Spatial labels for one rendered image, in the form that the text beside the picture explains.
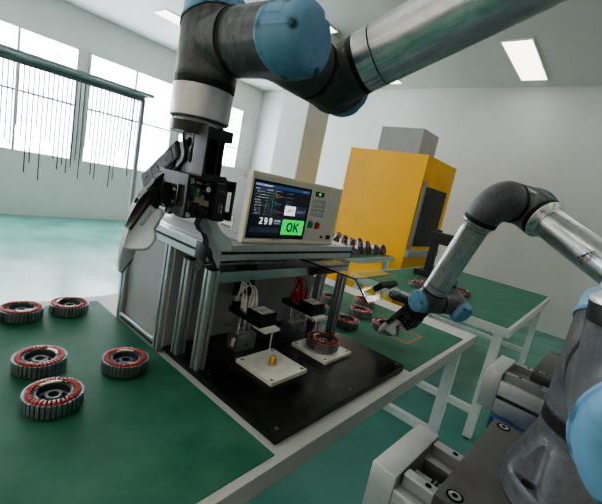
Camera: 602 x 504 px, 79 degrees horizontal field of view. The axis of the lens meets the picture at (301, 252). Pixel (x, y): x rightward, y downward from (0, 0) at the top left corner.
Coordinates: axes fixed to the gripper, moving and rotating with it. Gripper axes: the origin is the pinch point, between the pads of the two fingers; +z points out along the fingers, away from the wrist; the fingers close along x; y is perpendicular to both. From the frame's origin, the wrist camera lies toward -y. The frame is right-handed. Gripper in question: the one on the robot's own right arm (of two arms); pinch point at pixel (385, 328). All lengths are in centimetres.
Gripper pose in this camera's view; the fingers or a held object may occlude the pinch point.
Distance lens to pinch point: 156.7
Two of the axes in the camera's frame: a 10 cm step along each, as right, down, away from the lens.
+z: -5.4, 7.1, 4.6
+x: 6.4, -0.1, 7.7
